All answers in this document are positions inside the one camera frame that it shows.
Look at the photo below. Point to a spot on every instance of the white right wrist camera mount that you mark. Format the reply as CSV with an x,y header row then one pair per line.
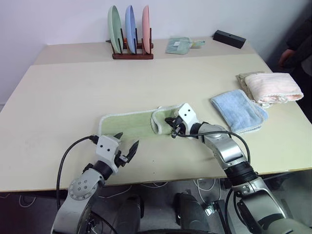
x,y
186,113

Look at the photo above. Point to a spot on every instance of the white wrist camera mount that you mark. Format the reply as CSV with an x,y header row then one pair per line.
x,y
106,149
186,113

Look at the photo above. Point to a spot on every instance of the brown wooden plate rack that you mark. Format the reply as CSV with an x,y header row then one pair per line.
x,y
132,56

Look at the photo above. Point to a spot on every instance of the folded beige towel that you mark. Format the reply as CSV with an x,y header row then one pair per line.
x,y
241,80

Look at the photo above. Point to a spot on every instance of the green towel with white trim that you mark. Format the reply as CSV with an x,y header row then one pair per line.
x,y
126,124

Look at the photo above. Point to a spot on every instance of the folded blue towel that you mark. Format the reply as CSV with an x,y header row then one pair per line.
x,y
240,111

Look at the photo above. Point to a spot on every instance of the dark rounded shape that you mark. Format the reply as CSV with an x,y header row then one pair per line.
x,y
129,214
190,214

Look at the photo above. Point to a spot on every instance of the small metal bracket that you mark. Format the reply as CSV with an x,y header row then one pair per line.
x,y
209,209

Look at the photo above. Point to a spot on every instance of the bystander's bare hand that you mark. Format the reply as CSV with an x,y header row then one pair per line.
x,y
284,58

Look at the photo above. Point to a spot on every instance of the pink plate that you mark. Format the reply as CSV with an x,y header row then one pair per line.
x,y
146,26

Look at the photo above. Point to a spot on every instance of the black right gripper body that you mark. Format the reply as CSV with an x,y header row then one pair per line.
x,y
181,126

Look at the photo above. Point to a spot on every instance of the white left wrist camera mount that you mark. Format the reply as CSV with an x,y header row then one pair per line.
x,y
106,149

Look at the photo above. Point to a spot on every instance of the blue plate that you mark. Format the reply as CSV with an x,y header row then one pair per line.
x,y
130,26

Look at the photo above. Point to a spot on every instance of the folded pink towel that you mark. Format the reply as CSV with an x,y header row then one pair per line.
x,y
273,86

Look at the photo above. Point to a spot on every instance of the folded pale green cloth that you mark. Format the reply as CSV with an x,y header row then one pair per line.
x,y
177,45

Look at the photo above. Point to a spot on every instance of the bystander's dark jacket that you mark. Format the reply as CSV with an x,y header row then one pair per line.
x,y
301,41

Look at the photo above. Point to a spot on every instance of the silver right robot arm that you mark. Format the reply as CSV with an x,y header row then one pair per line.
x,y
226,149

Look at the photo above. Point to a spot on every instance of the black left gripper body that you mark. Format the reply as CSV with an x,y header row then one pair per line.
x,y
123,159

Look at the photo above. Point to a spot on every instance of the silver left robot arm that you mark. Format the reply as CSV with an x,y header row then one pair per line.
x,y
78,190

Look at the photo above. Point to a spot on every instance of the green plate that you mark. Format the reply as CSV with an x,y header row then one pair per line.
x,y
114,26

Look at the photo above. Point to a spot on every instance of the small teal and yellow cloth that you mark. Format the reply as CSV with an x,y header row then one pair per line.
x,y
198,44

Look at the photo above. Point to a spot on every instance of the black rectangular box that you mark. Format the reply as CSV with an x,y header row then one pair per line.
x,y
229,38

